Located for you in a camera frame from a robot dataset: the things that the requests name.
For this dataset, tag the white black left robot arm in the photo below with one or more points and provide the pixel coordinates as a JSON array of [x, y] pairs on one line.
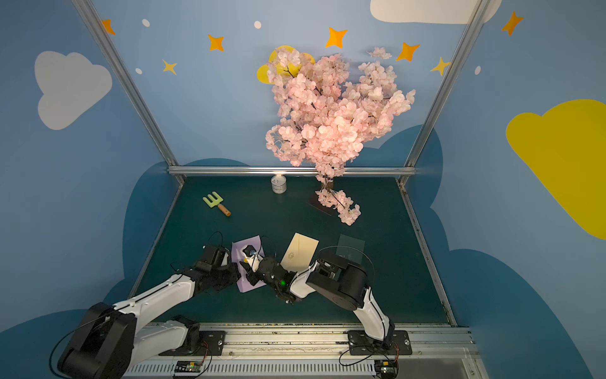
[[113, 338]]

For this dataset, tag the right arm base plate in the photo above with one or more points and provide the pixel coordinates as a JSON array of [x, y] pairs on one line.
[[361, 344]]

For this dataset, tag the aluminium front mounting rail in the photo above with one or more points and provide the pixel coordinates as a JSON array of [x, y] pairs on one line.
[[298, 350]]

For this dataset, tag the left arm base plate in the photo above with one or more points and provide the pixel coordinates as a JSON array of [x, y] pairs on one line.
[[208, 342]]

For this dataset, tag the aluminium frame post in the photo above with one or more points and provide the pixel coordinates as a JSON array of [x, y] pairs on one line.
[[461, 53], [89, 15]]

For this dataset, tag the pink cherry blossom tree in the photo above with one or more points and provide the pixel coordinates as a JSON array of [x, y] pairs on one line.
[[325, 120]]

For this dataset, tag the yellow-green garden fork wooden handle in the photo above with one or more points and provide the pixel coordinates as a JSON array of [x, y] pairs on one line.
[[214, 200]]

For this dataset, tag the silver tin can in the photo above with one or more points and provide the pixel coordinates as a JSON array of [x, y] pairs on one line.
[[279, 184]]

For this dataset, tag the right aluminium frame post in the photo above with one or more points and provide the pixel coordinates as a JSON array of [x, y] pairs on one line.
[[461, 53]]

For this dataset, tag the right green circuit board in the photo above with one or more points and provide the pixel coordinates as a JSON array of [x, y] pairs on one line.
[[385, 369]]

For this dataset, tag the dark green envelope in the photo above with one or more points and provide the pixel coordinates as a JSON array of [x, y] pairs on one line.
[[351, 249]]

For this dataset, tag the left green circuit board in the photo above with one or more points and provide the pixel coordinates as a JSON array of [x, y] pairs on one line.
[[188, 368]]

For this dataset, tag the cream yellow envelope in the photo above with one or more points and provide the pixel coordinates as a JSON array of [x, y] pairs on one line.
[[299, 253]]

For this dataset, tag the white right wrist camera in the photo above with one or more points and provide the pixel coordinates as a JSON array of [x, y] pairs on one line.
[[251, 251]]

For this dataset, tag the left aluminium frame post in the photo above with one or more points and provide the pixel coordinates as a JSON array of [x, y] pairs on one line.
[[89, 15]]

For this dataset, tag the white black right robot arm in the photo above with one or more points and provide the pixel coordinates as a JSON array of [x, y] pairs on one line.
[[342, 281]]

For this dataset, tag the green circuit board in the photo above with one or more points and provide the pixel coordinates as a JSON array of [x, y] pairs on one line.
[[188, 368], [385, 369]]

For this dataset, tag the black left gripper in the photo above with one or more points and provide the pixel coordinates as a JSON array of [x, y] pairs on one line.
[[228, 274]]

